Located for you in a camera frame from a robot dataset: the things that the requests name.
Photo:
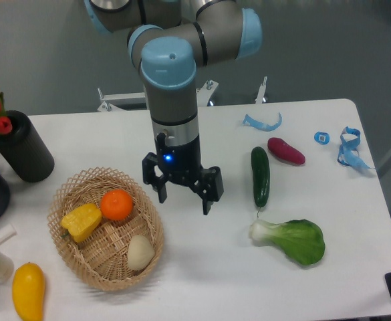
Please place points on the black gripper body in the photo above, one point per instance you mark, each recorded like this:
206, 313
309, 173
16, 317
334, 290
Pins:
181, 165

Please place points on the yellow bell pepper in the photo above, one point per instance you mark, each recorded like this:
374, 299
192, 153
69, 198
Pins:
82, 221

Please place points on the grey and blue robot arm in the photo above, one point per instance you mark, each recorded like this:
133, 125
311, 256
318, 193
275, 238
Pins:
167, 52

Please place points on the woven wicker basket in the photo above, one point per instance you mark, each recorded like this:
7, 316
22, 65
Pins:
101, 260

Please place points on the orange fruit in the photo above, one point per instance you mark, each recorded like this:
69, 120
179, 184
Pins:
116, 204

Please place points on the green cucumber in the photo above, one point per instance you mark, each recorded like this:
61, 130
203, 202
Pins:
261, 176

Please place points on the curved blue tape strip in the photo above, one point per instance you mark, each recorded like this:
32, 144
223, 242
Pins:
251, 122

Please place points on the purple sweet potato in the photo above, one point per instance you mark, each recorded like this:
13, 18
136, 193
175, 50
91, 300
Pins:
284, 152

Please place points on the green bok choy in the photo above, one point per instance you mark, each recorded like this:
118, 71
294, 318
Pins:
300, 240

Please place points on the black ribbed vase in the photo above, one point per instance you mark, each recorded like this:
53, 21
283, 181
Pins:
25, 151

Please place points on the tangled blue tape strip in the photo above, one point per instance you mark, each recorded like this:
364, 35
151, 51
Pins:
348, 154

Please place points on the small white block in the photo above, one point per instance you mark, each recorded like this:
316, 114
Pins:
6, 233

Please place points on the yellow mango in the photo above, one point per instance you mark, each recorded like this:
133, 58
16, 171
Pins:
28, 290

